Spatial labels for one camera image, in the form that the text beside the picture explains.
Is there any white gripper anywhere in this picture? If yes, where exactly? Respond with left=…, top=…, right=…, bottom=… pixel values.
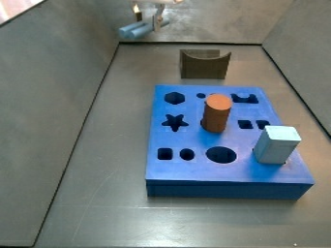
left=133, top=0, right=186, bottom=32

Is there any brown cylinder peg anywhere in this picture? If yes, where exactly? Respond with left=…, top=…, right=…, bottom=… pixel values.
left=201, top=94, right=233, bottom=133

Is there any light blue rectangular block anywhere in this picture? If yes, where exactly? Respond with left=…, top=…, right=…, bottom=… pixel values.
left=254, top=125, right=302, bottom=165

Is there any black curved fixture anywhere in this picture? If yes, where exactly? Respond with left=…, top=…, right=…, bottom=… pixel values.
left=181, top=49, right=231, bottom=79

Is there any light blue square-circle object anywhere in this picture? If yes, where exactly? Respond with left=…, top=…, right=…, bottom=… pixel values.
left=119, top=19, right=170, bottom=40

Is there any blue foam shape board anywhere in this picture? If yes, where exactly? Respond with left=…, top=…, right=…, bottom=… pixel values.
left=145, top=85, right=314, bottom=200

